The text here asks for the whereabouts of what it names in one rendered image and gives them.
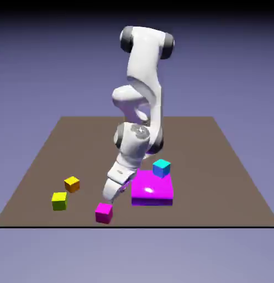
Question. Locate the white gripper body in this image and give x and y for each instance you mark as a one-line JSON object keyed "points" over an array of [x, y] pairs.
{"points": [[110, 188]]}

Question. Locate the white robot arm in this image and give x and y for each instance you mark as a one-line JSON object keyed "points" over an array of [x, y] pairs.
{"points": [[143, 66]]}

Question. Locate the small magenta cube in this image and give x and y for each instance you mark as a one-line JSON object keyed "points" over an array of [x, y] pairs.
{"points": [[103, 213]]}

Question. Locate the small orange cube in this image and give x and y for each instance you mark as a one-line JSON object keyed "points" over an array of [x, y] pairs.
{"points": [[72, 184]]}

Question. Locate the small yellow-green cube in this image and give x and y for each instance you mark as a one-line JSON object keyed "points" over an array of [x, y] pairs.
{"points": [[59, 201]]}

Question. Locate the small cyan cube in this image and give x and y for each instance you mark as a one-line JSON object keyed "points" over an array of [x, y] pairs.
{"points": [[161, 168]]}

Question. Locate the large magenta box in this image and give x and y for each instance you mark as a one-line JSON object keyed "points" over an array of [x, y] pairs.
{"points": [[152, 190]]}

